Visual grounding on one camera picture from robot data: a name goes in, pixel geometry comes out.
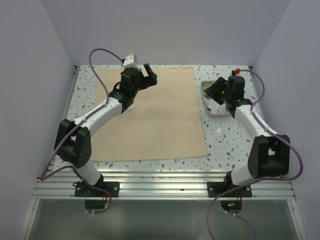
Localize stainless steel tray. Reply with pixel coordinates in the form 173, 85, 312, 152
200, 80, 231, 118

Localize beige cloth mat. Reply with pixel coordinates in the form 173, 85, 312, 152
91, 67, 208, 162

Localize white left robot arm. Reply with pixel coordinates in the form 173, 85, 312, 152
53, 63, 158, 197

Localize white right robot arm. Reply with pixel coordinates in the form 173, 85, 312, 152
204, 75, 290, 197

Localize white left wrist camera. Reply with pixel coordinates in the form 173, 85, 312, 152
122, 53, 139, 69

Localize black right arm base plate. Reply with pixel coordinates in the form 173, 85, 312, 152
206, 181, 253, 198

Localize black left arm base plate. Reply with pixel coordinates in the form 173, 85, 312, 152
72, 177, 120, 198

